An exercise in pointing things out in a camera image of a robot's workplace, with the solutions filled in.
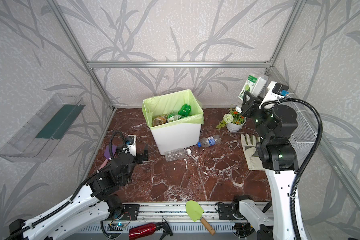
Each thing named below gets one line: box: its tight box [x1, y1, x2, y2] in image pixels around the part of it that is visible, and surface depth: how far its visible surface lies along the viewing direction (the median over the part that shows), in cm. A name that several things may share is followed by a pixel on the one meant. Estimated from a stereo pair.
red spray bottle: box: [128, 222, 173, 240], surface depth 68 cm
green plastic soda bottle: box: [167, 112, 183, 123], surface depth 89 cm
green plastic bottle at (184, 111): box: [177, 103, 192, 119], surface depth 96 cm
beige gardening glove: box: [240, 133, 266, 171], surface depth 97 cm
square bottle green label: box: [235, 74, 269, 113], surface depth 54 cm
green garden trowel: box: [185, 200, 216, 236], surface depth 75 cm
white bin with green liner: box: [142, 89, 204, 156], surface depth 86 cm
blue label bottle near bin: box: [197, 134, 221, 148], surface depth 98 cm
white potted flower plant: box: [216, 110, 247, 133], surface depth 98 cm
